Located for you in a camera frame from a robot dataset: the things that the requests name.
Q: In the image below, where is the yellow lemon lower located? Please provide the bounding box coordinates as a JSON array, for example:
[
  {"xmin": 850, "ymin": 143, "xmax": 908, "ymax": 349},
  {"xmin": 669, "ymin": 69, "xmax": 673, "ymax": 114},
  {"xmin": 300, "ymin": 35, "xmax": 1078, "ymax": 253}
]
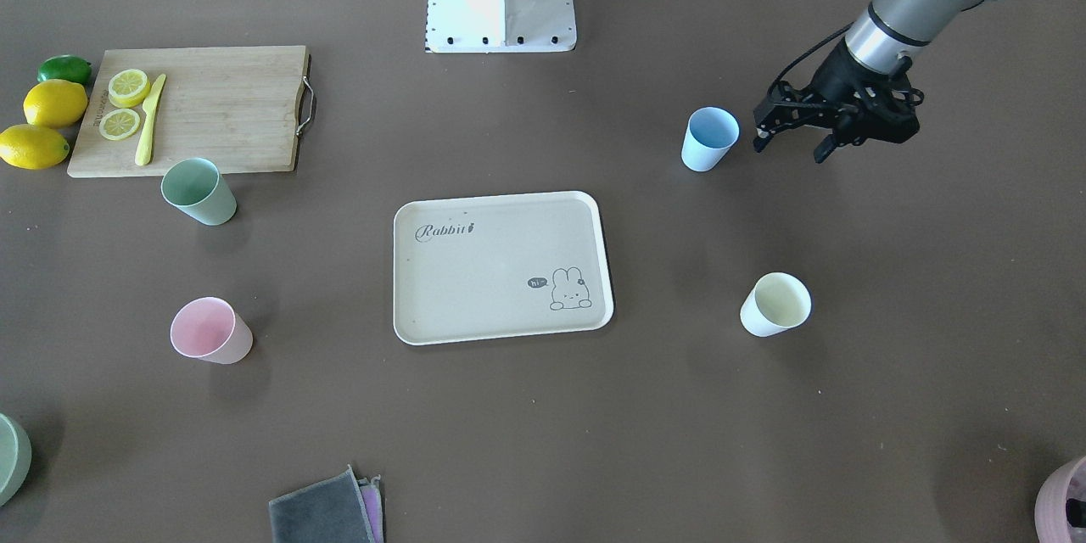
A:
[{"xmin": 1, "ymin": 123, "xmax": 70, "ymax": 171}]

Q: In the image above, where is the blue cup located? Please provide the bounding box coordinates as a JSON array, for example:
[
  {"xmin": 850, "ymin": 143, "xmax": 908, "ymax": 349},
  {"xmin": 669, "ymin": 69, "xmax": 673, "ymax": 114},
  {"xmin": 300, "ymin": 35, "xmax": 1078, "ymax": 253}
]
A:
[{"xmin": 681, "ymin": 108, "xmax": 741, "ymax": 172}]

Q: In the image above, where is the green lime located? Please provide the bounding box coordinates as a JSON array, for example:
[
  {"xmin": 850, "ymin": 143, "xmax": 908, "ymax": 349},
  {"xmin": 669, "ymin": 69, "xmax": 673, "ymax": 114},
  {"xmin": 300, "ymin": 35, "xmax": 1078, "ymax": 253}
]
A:
[{"xmin": 37, "ymin": 53, "xmax": 92, "ymax": 86}]

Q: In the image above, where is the cream white cup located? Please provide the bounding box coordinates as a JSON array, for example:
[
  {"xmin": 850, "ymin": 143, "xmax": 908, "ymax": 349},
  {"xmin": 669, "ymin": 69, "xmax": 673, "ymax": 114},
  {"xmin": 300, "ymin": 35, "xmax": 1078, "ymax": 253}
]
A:
[{"xmin": 740, "ymin": 272, "xmax": 812, "ymax": 337}]

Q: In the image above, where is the lemon slice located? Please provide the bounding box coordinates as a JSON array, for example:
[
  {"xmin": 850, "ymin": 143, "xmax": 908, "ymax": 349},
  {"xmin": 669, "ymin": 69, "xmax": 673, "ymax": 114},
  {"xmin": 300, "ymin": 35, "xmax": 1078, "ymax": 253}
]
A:
[
  {"xmin": 98, "ymin": 109, "xmax": 141, "ymax": 141},
  {"xmin": 106, "ymin": 70, "xmax": 151, "ymax": 109}
]

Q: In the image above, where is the beige rabbit tray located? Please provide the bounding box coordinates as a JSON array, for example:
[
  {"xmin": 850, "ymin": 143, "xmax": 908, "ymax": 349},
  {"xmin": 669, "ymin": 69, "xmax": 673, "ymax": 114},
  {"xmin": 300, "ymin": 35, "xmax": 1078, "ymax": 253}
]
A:
[{"xmin": 393, "ymin": 191, "xmax": 614, "ymax": 346}]

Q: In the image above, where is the lemon slice lower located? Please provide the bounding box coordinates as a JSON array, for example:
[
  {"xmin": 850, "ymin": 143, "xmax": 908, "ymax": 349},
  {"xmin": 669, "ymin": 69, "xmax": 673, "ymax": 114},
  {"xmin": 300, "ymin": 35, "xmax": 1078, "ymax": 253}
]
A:
[{"xmin": 98, "ymin": 109, "xmax": 141, "ymax": 141}]

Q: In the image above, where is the purple cloth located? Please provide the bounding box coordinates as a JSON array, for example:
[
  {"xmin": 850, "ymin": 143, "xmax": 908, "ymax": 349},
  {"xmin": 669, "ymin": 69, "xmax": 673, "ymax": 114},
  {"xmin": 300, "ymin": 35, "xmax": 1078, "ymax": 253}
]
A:
[{"xmin": 357, "ymin": 476, "xmax": 386, "ymax": 543}]

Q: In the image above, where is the yellow lemon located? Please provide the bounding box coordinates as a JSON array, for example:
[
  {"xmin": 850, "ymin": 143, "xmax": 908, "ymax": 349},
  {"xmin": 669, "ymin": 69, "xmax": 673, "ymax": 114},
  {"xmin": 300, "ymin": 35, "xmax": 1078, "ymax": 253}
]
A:
[
  {"xmin": 23, "ymin": 79, "xmax": 88, "ymax": 129},
  {"xmin": 1, "ymin": 123, "xmax": 70, "ymax": 171}
]

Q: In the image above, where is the lemon slice upper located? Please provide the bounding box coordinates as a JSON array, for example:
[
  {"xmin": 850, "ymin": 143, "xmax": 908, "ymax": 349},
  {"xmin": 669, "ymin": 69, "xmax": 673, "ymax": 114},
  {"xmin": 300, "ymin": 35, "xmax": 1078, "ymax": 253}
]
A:
[{"xmin": 106, "ymin": 70, "xmax": 151, "ymax": 109}]

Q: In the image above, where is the pink cup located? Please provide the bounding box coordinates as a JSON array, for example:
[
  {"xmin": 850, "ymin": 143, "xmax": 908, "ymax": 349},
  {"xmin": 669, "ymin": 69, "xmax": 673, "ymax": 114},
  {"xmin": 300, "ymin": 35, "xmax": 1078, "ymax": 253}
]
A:
[{"xmin": 171, "ymin": 296, "xmax": 255, "ymax": 364}]

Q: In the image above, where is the green cup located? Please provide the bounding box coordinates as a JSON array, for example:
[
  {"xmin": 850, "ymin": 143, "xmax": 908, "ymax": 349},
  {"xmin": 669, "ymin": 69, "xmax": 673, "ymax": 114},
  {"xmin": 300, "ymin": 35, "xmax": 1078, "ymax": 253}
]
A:
[{"xmin": 160, "ymin": 157, "xmax": 238, "ymax": 227}]

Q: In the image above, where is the yellow plastic knife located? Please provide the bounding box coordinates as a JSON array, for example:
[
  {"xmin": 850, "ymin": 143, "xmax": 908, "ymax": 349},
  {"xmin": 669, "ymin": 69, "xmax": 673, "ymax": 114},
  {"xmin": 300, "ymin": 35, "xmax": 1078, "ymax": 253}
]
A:
[{"xmin": 132, "ymin": 74, "xmax": 167, "ymax": 165}]

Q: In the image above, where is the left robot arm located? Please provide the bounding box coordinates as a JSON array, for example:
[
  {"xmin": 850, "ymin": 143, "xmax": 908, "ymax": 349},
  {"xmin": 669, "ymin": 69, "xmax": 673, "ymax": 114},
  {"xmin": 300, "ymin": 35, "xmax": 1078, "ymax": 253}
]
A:
[{"xmin": 753, "ymin": 0, "xmax": 996, "ymax": 163}]

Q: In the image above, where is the yellow lemon upper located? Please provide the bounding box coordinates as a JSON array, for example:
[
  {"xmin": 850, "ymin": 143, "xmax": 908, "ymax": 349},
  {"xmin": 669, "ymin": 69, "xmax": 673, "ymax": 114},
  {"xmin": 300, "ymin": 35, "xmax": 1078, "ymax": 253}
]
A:
[{"xmin": 23, "ymin": 79, "xmax": 88, "ymax": 129}]

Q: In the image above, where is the bamboo cutting board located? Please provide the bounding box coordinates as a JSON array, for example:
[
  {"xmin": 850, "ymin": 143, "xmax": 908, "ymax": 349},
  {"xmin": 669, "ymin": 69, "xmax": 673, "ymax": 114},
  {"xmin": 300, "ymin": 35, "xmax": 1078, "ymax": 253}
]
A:
[{"xmin": 67, "ymin": 45, "xmax": 310, "ymax": 178}]

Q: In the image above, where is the grey cloth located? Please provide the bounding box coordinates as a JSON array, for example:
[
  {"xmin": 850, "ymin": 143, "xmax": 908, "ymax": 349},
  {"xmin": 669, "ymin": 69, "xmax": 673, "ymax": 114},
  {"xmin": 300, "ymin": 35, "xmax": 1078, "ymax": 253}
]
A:
[{"xmin": 268, "ymin": 468, "xmax": 370, "ymax": 542}]

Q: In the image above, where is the pink bowl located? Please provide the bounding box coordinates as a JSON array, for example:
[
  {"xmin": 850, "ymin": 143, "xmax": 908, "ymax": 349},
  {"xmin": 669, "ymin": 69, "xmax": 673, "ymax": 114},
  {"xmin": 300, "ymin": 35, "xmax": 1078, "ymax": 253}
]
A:
[{"xmin": 1034, "ymin": 457, "xmax": 1085, "ymax": 542}]

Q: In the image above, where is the green bowl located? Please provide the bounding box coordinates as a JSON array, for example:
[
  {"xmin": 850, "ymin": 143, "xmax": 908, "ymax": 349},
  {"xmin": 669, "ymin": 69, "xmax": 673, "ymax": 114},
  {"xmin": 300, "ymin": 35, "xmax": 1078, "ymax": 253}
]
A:
[{"xmin": 0, "ymin": 414, "xmax": 31, "ymax": 506}]

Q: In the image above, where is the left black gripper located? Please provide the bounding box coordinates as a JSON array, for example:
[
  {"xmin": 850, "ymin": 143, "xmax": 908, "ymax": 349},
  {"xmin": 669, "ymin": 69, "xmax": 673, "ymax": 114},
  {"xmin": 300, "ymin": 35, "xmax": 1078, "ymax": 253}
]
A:
[{"xmin": 753, "ymin": 39, "xmax": 924, "ymax": 164}]

